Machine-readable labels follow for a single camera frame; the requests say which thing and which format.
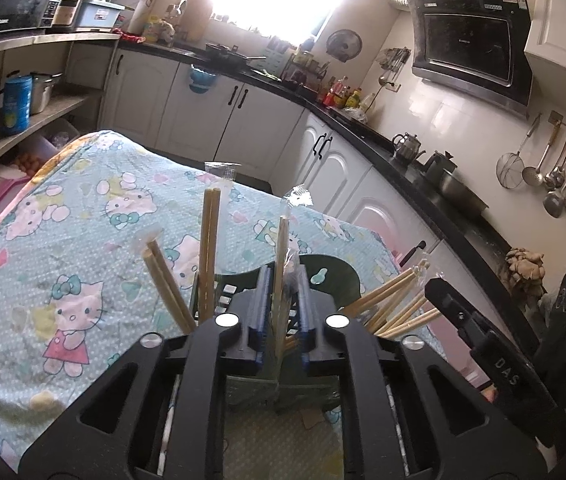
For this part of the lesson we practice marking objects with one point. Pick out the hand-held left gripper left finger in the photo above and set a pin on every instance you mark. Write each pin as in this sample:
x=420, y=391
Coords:
x=263, y=310

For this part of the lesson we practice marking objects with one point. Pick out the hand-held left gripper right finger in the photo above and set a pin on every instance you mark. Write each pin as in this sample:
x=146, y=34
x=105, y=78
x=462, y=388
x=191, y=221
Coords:
x=304, y=320

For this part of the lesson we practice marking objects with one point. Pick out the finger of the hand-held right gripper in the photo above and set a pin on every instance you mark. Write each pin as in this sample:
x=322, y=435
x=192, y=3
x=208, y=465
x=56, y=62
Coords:
x=508, y=375

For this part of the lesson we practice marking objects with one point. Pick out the wooden chopstick pair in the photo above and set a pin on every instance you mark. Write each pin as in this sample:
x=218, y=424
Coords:
x=282, y=260
x=168, y=285
x=413, y=322
x=403, y=310
x=208, y=250
x=388, y=287

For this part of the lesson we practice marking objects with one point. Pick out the green plastic utensil holder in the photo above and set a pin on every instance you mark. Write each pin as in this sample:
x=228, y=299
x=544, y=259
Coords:
x=343, y=275

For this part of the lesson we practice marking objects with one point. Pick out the row of hanging kitchen utensils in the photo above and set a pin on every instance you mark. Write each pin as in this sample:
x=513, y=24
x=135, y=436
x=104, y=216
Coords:
x=555, y=200

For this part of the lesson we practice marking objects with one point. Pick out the beige dried mushroom cluster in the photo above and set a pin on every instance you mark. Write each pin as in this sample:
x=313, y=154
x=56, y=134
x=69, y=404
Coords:
x=525, y=270

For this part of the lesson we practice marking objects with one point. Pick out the steel basin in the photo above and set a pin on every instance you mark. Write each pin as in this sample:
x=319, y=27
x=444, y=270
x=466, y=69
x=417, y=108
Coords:
x=463, y=192

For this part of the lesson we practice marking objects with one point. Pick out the black kitchen countertop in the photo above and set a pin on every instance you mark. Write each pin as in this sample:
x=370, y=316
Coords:
x=368, y=140

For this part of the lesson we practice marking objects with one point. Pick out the round steel kettle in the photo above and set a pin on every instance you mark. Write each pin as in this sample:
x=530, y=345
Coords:
x=408, y=146

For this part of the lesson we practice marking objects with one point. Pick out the dark steel kettle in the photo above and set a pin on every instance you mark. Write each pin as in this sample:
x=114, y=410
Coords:
x=440, y=165

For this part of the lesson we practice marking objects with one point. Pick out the cartoon cat printed blanket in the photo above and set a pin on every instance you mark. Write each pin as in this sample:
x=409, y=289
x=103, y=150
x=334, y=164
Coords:
x=63, y=220

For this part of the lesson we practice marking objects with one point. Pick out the row of sauce bottles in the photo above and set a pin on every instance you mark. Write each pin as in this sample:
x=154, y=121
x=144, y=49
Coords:
x=343, y=95

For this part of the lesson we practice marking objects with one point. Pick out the blue hanging plastic bowl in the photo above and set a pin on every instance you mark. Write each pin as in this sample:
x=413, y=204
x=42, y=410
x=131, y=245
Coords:
x=202, y=80

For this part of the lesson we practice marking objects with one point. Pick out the white base cabinets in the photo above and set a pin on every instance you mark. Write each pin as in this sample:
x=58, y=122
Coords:
x=138, y=95

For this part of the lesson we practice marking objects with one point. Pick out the dark spice rack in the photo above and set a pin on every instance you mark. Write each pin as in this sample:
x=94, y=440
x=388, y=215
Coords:
x=303, y=62

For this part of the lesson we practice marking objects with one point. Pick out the pile of brown eggs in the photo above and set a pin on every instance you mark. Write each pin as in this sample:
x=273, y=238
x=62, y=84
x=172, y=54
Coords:
x=28, y=164

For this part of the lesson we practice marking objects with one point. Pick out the small dark fan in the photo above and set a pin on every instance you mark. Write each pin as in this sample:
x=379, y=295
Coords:
x=344, y=45

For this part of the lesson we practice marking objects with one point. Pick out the kitchen shelf unit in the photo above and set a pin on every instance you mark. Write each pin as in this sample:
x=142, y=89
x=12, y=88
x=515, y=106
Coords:
x=38, y=120

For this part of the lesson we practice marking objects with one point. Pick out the black range hood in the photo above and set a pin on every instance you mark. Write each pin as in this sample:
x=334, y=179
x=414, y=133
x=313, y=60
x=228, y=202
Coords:
x=463, y=40

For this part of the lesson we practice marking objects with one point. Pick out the beige cutting board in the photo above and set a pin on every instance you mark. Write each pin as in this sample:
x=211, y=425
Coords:
x=198, y=10

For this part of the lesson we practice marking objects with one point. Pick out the steel cooking pot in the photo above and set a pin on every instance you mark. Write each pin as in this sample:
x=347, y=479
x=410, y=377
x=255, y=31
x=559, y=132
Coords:
x=43, y=92

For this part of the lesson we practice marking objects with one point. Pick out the blue tin can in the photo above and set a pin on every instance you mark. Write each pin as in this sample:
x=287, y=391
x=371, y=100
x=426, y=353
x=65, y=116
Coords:
x=17, y=105

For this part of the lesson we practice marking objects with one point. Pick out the white thermos jug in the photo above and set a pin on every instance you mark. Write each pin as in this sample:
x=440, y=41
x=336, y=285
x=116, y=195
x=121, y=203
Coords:
x=148, y=0

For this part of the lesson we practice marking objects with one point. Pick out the grey blue plastic box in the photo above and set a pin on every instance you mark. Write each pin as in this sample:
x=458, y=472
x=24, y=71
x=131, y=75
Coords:
x=98, y=12

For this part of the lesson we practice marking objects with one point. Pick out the wall utensil rack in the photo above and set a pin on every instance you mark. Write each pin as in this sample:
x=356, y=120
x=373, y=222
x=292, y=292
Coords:
x=393, y=60

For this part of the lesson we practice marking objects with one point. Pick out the silver exhaust duct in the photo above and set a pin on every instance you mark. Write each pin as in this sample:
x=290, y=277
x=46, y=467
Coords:
x=400, y=1

